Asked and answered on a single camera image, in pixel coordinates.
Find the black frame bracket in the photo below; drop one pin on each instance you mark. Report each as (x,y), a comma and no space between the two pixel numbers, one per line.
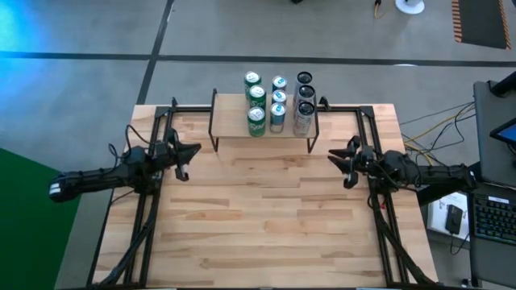
(174,101)
(325,103)

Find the green Sprite can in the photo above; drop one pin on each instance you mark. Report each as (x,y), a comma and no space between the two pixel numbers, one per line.
(252,77)
(256,117)
(257,92)

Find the green floor mat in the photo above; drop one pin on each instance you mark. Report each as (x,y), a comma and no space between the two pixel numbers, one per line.
(32,233)

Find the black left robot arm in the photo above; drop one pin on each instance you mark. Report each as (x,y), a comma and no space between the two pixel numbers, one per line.
(92,179)

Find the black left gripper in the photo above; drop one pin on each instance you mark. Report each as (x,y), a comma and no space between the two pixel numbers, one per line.
(165,155)

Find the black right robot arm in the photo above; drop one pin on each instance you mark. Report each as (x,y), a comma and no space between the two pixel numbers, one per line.
(443,177)

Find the white round stand base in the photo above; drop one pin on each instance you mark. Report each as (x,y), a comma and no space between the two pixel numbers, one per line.
(410,7)

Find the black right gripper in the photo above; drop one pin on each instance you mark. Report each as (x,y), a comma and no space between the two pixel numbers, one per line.
(363,161)

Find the black metal table frame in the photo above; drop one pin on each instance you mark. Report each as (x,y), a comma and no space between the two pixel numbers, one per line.
(367,110)

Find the tablet screen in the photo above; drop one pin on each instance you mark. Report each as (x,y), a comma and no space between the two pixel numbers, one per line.
(507,133)

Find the wooden shelf black metal legs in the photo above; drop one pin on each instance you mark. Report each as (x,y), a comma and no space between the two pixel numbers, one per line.
(230,121)

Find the black mat orange stripes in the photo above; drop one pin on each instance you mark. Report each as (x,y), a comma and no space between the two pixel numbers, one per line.
(479,20)

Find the white box with device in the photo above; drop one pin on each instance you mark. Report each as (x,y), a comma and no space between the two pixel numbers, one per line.
(437,213)

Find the black keyboard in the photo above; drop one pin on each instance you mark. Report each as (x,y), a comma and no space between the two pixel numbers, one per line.
(496,219)

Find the grey equipment cart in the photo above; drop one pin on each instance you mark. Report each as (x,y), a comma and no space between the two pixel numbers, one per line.
(489,161)

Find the tall white energy drink can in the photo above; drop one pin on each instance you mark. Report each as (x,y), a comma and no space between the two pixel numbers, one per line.
(305,77)
(304,118)
(306,92)

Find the blue silver Red Bull can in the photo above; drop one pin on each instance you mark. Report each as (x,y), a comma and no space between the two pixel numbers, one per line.
(280,82)
(277,117)
(279,96)

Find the black handheld device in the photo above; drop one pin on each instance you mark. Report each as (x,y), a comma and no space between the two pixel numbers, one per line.
(454,219)

